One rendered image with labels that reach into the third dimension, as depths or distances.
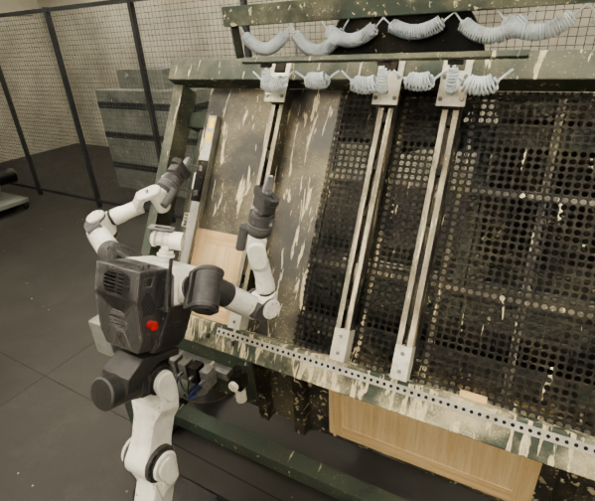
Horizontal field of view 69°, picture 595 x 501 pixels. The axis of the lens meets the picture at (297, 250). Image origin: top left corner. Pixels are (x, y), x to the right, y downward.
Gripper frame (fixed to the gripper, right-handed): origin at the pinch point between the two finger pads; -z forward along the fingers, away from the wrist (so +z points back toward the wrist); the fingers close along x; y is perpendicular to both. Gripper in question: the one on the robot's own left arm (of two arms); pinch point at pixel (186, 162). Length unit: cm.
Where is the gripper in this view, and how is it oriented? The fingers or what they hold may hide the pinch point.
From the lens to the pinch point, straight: 210.6
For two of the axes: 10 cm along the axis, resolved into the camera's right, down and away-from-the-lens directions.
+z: -4.0, 7.8, -4.9
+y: 8.8, 1.7, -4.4
